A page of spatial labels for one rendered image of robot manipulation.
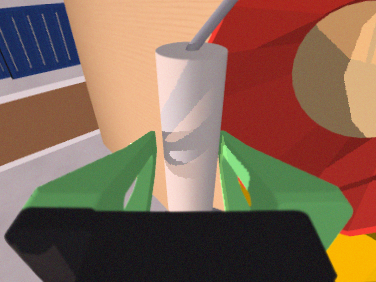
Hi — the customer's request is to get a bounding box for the yellow square tray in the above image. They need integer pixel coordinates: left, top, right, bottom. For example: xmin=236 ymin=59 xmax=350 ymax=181
xmin=326 ymin=232 xmax=376 ymax=282

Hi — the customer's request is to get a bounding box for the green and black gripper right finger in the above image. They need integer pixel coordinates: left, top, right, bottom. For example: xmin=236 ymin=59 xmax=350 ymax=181
xmin=218 ymin=130 xmax=353 ymax=251

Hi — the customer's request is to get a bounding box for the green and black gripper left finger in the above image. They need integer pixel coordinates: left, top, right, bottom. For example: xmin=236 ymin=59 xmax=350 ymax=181
xmin=21 ymin=131 xmax=157 ymax=211

